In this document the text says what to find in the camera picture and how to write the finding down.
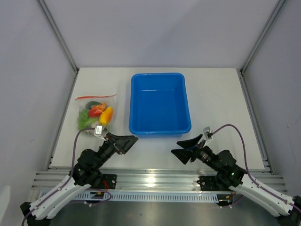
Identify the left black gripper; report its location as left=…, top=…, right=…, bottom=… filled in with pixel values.
left=94, top=132, right=138, bottom=170

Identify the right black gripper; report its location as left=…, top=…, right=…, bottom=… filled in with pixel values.
left=170, top=134, right=221, bottom=172

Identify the yellow orange mango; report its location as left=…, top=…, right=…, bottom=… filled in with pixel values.
left=99, top=107, right=114, bottom=126

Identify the clear orange zip bag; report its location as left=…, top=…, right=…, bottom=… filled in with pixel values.
left=75, top=94, right=116, bottom=134

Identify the green cucumber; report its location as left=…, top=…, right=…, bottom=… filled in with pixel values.
left=85, top=101, right=100, bottom=110

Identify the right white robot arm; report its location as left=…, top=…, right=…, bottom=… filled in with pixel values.
left=171, top=134, right=301, bottom=226

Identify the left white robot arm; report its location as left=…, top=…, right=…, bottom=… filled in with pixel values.
left=20, top=132, right=138, bottom=226

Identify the blue plastic bin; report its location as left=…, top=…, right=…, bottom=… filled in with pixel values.
left=129, top=73, right=192, bottom=137

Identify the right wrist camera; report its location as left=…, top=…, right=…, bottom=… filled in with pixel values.
left=203, top=127, right=213, bottom=146

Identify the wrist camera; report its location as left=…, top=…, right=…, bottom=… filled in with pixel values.
left=203, top=127, right=213, bottom=146
left=94, top=125, right=105, bottom=140

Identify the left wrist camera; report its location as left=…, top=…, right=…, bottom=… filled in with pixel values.
left=94, top=125, right=105, bottom=140

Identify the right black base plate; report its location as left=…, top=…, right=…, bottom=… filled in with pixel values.
left=197, top=176, right=227, bottom=191

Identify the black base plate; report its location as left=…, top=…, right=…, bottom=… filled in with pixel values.
left=197, top=176, right=227, bottom=191
left=101, top=174, right=117, bottom=190

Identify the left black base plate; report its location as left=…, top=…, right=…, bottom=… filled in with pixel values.
left=101, top=174, right=117, bottom=190

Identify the white slotted cable duct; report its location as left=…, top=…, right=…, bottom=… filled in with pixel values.
left=73, top=191, right=219, bottom=203

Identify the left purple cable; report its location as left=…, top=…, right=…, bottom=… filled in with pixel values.
left=21, top=128, right=112, bottom=226

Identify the aluminium front rail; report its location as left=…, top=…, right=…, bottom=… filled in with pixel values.
left=32, top=167, right=288, bottom=195

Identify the left aluminium frame post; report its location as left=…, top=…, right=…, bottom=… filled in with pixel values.
left=36, top=0, right=79, bottom=73

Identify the aluminium frame post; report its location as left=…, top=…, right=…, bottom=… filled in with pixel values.
left=36, top=0, right=79, bottom=73
left=240, top=0, right=288, bottom=76

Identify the right aluminium frame post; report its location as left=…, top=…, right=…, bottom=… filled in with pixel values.
left=240, top=0, right=288, bottom=76

